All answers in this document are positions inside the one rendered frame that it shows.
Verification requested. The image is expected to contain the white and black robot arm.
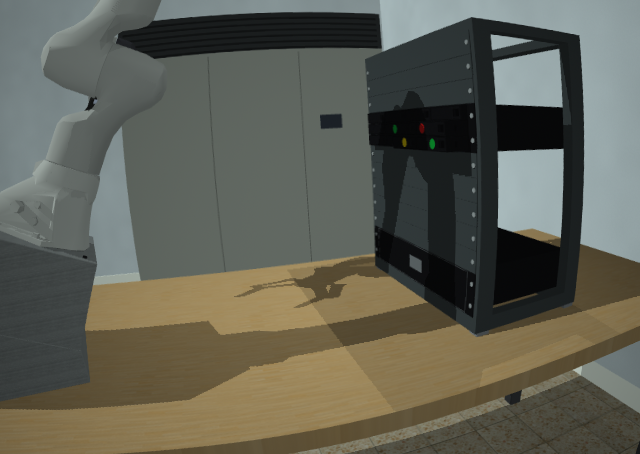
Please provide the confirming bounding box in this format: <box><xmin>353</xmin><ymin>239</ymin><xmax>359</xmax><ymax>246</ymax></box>
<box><xmin>0</xmin><ymin>0</ymin><xmax>167</xmax><ymax>251</ymax></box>

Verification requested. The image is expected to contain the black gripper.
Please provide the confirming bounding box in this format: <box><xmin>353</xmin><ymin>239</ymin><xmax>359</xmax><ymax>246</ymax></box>
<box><xmin>85</xmin><ymin>97</ymin><xmax>98</xmax><ymax>111</ymax></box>

